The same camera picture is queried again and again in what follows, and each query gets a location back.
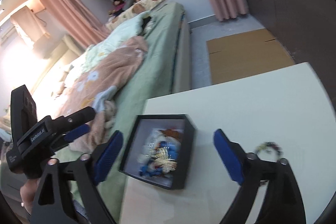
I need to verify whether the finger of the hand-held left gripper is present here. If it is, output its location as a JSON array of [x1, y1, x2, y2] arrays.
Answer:
[[51, 106, 96, 133], [51, 124, 91, 152]]

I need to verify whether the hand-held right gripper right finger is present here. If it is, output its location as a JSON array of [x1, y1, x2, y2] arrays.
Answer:
[[213, 129, 306, 224]]

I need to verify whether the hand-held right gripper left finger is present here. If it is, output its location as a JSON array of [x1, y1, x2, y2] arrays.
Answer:
[[31, 130, 124, 224]]

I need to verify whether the colourful bead bracelet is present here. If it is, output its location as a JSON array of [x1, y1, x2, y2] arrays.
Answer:
[[254, 141, 285, 165]]

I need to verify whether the black gift box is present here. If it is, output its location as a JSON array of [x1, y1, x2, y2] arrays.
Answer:
[[119, 114, 195, 190]]

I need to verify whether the white jade bangle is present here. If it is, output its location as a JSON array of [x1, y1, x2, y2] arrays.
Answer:
[[144, 130, 168, 151]]

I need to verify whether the gold chain necklace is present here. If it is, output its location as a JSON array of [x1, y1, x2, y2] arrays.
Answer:
[[149, 149, 179, 170]]

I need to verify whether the blue gold jewellery pile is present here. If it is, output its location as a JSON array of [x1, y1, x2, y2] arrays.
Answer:
[[139, 140, 182, 178]]

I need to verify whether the brown bead bracelet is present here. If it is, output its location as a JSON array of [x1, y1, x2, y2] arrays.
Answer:
[[157, 128, 184, 139]]

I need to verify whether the person's left hand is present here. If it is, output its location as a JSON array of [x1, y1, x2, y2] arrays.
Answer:
[[20, 179, 40, 216]]

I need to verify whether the pink floral fleece blanket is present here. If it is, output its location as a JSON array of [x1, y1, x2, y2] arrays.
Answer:
[[51, 36, 149, 154]]

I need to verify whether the beige headboard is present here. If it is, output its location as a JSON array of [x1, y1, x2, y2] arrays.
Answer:
[[31, 34, 87, 77]]

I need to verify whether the bed with green sheet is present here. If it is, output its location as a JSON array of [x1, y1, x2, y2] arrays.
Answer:
[[0, 2, 193, 214]]

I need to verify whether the light green quilt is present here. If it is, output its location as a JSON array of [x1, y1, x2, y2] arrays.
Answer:
[[63, 11, 156, 88]]

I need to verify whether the flattened cardboard sheet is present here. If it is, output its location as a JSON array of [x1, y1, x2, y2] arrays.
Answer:
[[206, 28, 296, 85]]

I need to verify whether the hanging pink cloth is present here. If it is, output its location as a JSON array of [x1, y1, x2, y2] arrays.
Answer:
[[10, 6, 51, 44]]

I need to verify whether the pink plush toy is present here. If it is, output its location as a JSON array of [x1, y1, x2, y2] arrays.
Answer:
[[109, 0, 132, 15]]

